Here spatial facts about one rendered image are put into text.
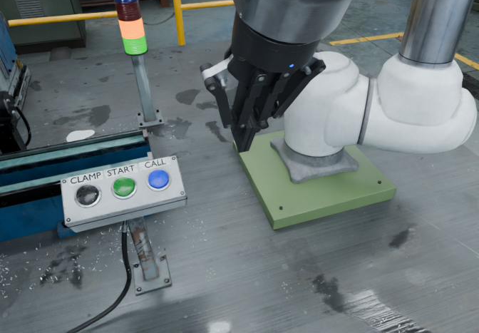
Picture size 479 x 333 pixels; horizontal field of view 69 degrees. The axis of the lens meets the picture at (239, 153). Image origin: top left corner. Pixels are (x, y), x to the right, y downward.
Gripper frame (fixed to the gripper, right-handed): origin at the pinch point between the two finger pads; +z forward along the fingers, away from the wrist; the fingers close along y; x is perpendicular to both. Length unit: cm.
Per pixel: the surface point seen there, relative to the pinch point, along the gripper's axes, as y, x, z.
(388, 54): -231, -152, 203
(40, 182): 35, -14, 34
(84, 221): 22.9, 3.5, 10.7
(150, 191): 13.4, 1.6, 10.3
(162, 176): 11.4, 0.0, 9.6
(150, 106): 9, -41, 53
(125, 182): 16.6, -0.3, 9.6
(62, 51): 72, -245, 245
